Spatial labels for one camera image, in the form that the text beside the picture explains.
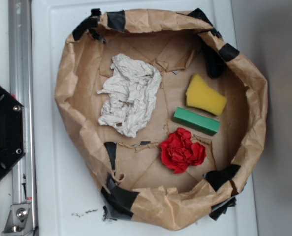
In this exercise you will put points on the green rectangular block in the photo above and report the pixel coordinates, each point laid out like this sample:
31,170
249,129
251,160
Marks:
196,121

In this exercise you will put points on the brown paper bag tray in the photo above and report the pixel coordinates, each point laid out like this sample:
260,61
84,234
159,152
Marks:
128,171

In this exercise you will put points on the aluminium extrusion rail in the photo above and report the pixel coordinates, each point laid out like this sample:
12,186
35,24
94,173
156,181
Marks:
21,86

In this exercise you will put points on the yellow sponge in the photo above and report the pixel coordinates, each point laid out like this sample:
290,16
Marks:
201,96

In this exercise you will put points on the metal corner bracket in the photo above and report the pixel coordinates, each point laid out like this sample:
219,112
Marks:
20,221

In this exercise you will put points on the crumpled red paper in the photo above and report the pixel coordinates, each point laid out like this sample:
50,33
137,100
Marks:
178,152

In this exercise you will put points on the white paper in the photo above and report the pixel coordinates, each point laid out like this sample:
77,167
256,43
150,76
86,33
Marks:
132,93

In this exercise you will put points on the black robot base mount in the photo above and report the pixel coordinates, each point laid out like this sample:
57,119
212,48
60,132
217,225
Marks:
11,132

